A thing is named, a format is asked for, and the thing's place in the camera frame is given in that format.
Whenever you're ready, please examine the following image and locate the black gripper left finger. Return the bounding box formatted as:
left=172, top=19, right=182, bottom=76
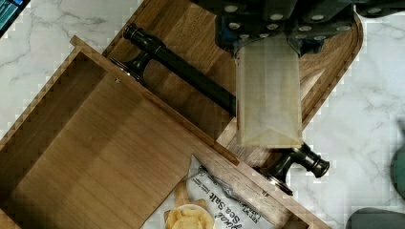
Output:
left=215, top=0, right=290, bottom=56

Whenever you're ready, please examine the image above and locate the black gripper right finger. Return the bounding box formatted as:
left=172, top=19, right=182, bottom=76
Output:
left=286, top=0, right=354, bottom=56

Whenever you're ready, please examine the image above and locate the butter stick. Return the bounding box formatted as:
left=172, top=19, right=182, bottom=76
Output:
left=235, top=34, right=303, bottom=148

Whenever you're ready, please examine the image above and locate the green object at right edge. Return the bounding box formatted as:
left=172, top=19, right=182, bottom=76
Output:
left=391, top=148, right=405, bottom=198

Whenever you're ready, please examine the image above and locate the sea salt chips bag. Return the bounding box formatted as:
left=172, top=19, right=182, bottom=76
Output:
left=139, top=154, right=275, bottom=229

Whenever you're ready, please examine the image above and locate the light wooden drawer box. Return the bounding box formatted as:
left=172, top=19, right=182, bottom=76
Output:
left=1, top=37, right=330, bottom=229

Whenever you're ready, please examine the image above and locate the grey object bottom right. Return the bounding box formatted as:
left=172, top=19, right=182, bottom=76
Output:
left=346, top=207, right=405, bottom=229

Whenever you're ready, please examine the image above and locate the dark teal object top left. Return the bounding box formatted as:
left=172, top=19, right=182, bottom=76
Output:
left=0, top=0, right=31, bottom=36

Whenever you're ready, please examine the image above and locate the black metal drawer handle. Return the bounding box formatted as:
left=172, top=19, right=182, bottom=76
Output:
left=110, top=23, right=330, bottom=196

